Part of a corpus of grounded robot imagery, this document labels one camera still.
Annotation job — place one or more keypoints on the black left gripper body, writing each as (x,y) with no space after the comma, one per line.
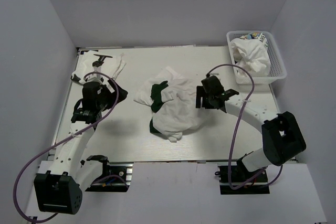
(107,98)

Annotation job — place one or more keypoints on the folded white t-shirt black print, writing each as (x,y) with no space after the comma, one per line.
(93,61)

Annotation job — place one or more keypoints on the white t-shirt green trim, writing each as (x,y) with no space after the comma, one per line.
(172,100)

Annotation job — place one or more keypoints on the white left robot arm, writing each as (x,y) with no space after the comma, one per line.
(60,188)

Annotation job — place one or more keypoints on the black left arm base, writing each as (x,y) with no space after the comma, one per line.
(115,177)

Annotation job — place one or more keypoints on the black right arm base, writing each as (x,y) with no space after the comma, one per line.
(258,186)

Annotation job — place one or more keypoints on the white t-shirt cartoon print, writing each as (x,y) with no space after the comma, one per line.
(250,52)

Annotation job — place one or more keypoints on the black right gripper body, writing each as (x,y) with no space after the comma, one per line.
(207,103)

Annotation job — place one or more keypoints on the white plastic basket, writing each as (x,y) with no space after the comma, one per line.
(277,69)

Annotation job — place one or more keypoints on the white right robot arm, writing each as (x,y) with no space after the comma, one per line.
(282,139)

